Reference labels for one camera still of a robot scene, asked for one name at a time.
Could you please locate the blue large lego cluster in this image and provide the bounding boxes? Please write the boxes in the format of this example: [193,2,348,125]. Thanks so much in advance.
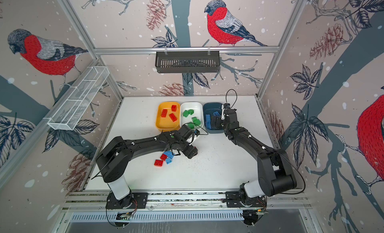
[164,151,174,159]

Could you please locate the blue lego brick 2x4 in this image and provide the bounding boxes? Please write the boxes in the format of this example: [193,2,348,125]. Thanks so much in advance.
[206,114,211,126]

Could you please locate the red small lego brick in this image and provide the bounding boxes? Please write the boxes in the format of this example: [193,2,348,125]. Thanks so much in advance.
[160,154,168,161]

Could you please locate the red lego brick 2x4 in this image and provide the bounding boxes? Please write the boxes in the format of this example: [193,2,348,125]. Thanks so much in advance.
[169,113,178,122]

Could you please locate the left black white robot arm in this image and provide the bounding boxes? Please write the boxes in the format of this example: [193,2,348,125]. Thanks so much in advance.
[96,125,201,201]

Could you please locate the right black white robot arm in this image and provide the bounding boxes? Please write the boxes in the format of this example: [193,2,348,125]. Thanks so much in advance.
[211,103,297,203]

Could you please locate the dark teal plastic bin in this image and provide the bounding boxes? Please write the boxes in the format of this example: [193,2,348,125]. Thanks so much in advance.
[203,102,224,134]

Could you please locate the yellow plastic bin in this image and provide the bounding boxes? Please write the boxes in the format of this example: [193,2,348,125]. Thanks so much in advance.
[156,101,180,132]

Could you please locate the white plastic bin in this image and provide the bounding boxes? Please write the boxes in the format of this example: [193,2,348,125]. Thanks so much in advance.
[180,102,204,129]

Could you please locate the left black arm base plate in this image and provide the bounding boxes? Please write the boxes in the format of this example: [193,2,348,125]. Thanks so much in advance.
[106,193,149,210]

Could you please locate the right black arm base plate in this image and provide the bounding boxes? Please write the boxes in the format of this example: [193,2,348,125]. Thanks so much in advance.
[222,190,267,208]

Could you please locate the black wire wall basket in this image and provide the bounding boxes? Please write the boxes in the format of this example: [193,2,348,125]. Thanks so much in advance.
[155,51,221,73]

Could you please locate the white mesh wall shelf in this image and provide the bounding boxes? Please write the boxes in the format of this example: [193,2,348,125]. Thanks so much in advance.
[48,66,110,131]

